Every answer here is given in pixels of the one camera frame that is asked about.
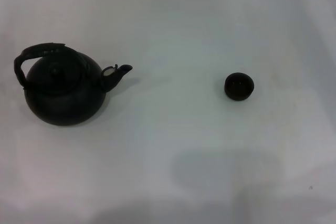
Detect small dark brown teacup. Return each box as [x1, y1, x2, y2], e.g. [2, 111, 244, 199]
[224, 72, 255, 102]

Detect black round teapot with handle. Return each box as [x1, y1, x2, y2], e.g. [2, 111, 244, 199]
[13, 42, 133, 126]

